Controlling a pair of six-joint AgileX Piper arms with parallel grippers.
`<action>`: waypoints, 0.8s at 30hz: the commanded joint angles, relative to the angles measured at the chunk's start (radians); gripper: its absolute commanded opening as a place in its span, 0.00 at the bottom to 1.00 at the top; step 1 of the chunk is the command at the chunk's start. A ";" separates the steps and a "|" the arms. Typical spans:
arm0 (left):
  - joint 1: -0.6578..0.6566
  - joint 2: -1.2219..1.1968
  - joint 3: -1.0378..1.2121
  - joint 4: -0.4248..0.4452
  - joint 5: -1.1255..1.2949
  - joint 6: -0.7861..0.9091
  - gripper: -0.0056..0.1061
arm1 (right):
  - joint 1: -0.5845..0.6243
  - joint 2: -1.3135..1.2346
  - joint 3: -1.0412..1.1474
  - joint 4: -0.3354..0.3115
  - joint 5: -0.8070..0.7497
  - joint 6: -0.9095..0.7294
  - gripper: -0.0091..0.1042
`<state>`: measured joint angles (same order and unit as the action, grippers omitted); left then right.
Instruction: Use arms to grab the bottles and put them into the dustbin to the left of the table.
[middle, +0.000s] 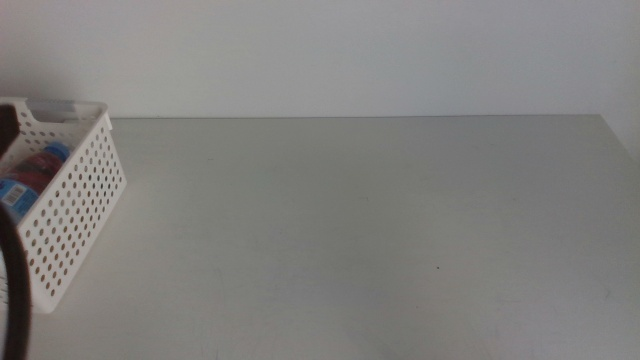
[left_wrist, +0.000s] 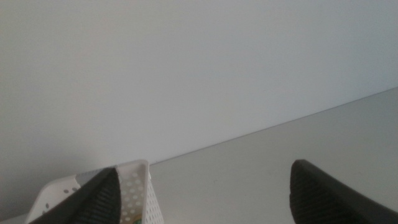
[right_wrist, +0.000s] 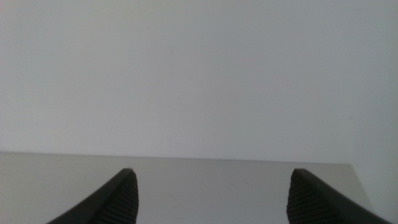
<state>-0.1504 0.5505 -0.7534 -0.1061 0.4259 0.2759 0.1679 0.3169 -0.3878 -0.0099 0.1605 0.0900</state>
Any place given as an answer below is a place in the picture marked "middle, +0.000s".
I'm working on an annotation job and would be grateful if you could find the red metal drink can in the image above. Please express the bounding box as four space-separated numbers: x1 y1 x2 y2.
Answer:
9 151 64 196

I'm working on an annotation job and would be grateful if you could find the clear water bottle blue cap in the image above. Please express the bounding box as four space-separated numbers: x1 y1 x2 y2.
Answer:
0 141 71 225

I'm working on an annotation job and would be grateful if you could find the white perforated plastic basket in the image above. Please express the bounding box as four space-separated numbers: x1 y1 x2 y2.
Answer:
0 97 128 315

